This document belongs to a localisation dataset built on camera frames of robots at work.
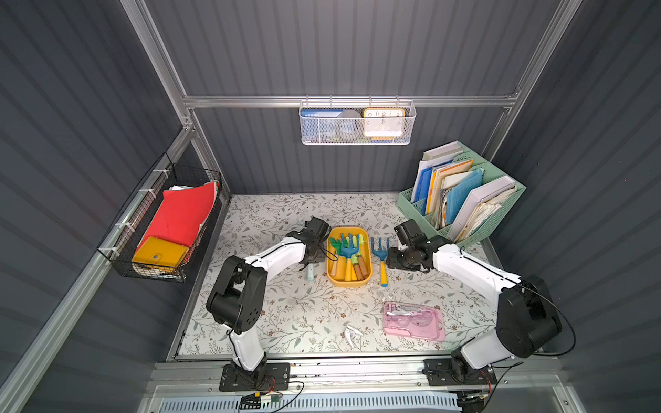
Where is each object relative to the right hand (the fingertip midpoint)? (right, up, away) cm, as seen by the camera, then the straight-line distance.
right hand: (398, 259), depth 89 cm
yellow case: (-67, +6, -24) cm, 71 cm away
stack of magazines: (+17, +21, +5) cm, 27 cm away
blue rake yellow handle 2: (-17, +1, +9) cm, 19 cm away
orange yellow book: (+17, +29, +8) cm, 35 cm away
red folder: (-68, +15, -14) cm, 71 cm away
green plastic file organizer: (+8, +20, +20) cm, 29 cm away
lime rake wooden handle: (-12, -2, +8) cm, 15 cm away
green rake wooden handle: (-21, +3, +13) cm, 25 cm away
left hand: (-31, +1, +6) cm, 31 cm away
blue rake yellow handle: (-4, 0, +9) cm, 10 cm away
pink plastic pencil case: (+7, -20, -6) cm, 21 cm away
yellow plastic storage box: (-19, +9, +14) cm, 25 cm away
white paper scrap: (-17, -22, -8) cm, 29 cm away
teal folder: (+23, +24, +3) cm, 33 cm away
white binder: (+24, +20, -4) cm, 32 cm away
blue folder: (+14, +27, +14) cm, 33 cm away
